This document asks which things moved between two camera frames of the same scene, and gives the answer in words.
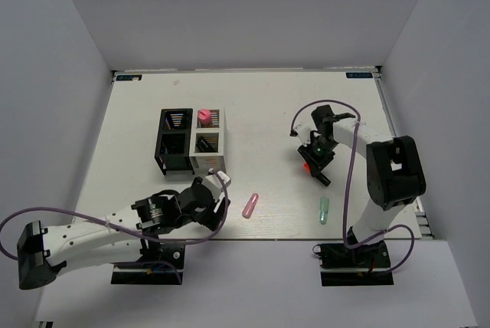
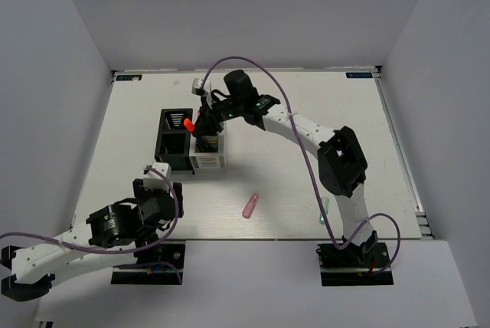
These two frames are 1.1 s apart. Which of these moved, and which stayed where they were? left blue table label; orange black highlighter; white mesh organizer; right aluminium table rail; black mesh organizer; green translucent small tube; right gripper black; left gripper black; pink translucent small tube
Moved: right gripper black; orange black highlighter; left gripper black
Stayed: pink translucent small tube; black mesh organizer; right aluminium table rail; left blue table label; white mesh organizer; green translucent small tube
